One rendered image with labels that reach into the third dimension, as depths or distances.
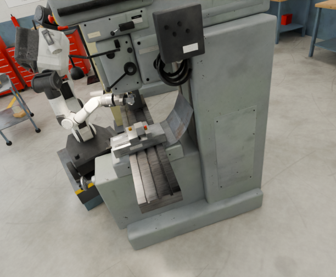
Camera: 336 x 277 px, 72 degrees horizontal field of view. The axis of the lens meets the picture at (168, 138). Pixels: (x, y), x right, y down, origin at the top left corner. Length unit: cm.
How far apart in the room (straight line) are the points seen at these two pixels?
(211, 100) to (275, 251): 129
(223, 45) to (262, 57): 26
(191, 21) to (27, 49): 105
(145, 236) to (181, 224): 31
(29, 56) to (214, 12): 112
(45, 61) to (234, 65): 115
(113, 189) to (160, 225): 52
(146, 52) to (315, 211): 189
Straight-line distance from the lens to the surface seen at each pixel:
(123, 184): 177
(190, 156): 173
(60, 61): 171
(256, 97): 160
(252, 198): 216
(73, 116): 176
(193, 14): 111
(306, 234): 227
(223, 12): 145
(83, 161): 227
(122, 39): 134
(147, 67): 137
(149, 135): 148
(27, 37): 178
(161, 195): 123
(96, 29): 130
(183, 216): 204
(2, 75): 462
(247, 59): 146
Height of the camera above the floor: 189
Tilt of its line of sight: 37 degrees down
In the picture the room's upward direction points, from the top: 13 degrees counter-clockwise
